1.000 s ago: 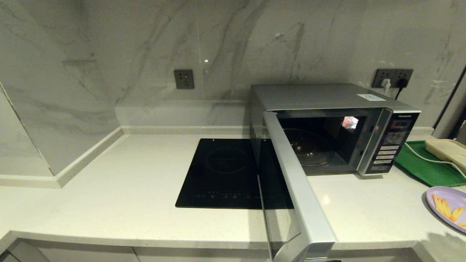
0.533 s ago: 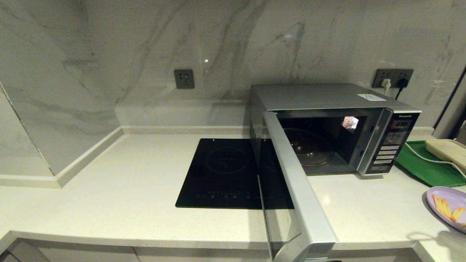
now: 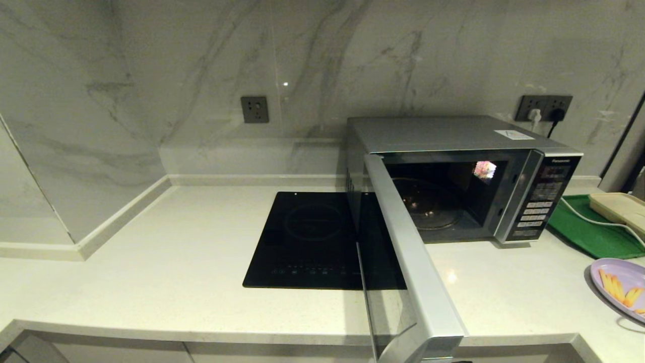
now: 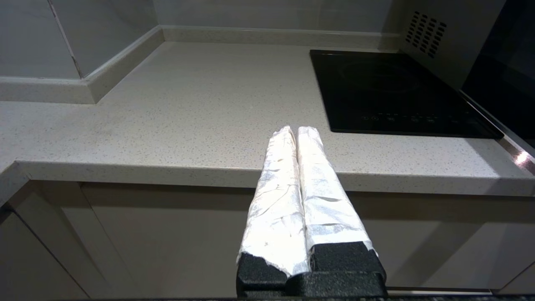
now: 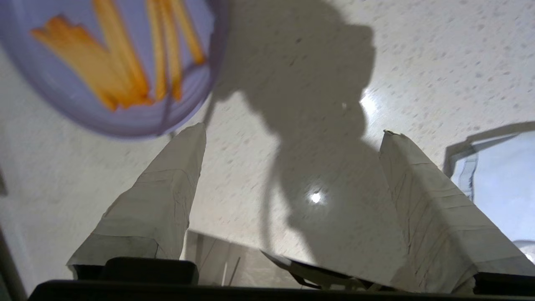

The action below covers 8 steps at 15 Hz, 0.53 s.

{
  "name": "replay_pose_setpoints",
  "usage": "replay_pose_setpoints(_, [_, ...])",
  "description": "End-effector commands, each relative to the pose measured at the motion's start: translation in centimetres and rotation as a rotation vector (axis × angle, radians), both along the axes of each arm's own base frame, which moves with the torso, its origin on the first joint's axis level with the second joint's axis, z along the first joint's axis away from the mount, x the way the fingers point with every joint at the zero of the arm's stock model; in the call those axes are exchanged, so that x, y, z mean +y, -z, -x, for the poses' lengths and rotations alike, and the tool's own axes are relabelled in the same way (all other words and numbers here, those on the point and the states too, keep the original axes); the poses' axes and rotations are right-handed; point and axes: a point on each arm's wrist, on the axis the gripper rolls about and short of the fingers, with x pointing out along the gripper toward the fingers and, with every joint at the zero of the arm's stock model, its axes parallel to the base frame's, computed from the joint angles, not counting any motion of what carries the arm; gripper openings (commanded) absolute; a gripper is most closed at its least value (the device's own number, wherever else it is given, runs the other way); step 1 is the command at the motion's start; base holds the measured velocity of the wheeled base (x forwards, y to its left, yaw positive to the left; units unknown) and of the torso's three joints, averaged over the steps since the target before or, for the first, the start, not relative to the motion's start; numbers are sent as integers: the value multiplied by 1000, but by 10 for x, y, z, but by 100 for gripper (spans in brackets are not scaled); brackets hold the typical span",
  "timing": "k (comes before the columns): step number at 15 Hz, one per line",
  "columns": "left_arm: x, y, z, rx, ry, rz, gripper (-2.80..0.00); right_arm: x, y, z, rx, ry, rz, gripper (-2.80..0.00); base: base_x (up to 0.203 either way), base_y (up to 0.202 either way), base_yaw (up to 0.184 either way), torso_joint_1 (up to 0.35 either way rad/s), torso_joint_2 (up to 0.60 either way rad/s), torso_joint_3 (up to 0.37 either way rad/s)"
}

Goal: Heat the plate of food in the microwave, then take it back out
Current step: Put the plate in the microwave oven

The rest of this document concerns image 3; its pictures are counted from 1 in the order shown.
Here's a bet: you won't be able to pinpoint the white power cable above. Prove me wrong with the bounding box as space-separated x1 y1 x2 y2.
560 197 645 250

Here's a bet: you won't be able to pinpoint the black induction cooktop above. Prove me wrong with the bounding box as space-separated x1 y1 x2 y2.
242 192 364 290

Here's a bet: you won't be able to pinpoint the angled cabinet corner panel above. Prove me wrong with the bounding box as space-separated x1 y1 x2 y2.
8 334 69 363

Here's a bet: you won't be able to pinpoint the grey single wall socket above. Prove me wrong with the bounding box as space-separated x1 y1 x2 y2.
240 96 269 124

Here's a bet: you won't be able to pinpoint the green plastic tray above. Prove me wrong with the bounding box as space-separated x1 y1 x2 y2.
547 195 645 260

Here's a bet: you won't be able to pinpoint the purple plate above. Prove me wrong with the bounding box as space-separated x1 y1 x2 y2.
590 258 645 324

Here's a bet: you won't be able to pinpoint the dark door frame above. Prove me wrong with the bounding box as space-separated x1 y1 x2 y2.
599 90 645 195

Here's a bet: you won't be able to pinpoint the silver Panasonic microwave oven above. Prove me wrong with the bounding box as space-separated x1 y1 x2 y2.
345 115 584 248

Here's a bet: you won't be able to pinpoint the yellow french fries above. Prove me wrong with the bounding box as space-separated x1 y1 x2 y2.
598 269 645 316

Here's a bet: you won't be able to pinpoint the microwave door with dark glass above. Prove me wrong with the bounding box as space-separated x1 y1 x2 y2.
357 154 468 363

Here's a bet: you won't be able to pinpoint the grey double wall socket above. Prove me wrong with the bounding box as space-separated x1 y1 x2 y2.
515 95 573 123

